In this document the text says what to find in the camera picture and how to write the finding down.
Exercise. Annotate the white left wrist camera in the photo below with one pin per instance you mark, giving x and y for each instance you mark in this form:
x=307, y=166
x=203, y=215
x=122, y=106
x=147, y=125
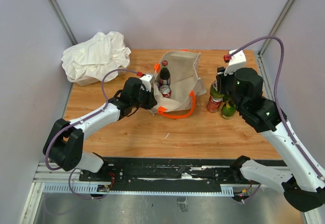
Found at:
x=147, y=80

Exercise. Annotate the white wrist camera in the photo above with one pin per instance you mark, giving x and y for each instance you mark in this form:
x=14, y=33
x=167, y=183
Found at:
x=147, y=80
x=234, y=62

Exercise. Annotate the crumpled white cloth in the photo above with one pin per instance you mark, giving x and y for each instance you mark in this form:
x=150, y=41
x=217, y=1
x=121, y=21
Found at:
x=94, y=58

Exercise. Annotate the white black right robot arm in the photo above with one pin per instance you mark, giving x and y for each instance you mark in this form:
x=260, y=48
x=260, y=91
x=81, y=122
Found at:
x=303, y=185

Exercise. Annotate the aluminium frame post left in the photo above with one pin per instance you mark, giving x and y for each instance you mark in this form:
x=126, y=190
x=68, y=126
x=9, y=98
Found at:
x=62, y=20

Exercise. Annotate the orange bag handle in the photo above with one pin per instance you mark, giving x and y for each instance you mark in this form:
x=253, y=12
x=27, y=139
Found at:
x=162, y=110

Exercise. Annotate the green glass bottle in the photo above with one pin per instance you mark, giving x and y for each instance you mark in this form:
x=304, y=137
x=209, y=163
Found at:
x=226, y=98
x=214, y=93
x=228, y=110

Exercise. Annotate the aluminium frame post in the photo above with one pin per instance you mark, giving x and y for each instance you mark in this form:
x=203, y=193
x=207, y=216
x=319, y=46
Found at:
x=62, y=20
x=281, y=17

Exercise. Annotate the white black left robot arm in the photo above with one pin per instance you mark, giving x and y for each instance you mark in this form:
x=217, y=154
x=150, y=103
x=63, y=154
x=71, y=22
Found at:
x=64, y=145

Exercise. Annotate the red soda can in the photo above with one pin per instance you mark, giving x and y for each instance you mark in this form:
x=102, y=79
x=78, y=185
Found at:
x=214, y=104
x=165, y=90

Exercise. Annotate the white canvas tote bag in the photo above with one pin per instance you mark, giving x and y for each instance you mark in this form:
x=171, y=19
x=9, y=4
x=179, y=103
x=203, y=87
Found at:
x=183, y=67

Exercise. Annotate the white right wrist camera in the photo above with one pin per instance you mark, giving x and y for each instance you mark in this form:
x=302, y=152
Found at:
x=234, y=62

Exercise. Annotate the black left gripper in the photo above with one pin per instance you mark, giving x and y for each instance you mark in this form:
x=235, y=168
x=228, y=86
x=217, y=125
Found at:
x=151, y=101

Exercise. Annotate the grey slotted cable duct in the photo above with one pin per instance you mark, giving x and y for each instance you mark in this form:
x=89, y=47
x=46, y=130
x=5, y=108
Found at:
x=151, y=188

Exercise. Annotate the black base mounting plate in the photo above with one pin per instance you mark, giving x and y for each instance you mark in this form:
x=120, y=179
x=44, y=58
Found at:
x=165, y=170

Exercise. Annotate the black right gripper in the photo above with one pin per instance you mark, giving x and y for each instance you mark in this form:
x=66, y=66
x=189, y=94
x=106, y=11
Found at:
x=221, y=78

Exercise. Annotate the glass cola bottle red cap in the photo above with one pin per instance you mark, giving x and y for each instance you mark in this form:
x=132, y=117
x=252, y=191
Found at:
x=165, y=75

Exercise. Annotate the aluminium frame post right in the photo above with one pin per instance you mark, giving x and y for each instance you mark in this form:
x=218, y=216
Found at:
x=281, y=17

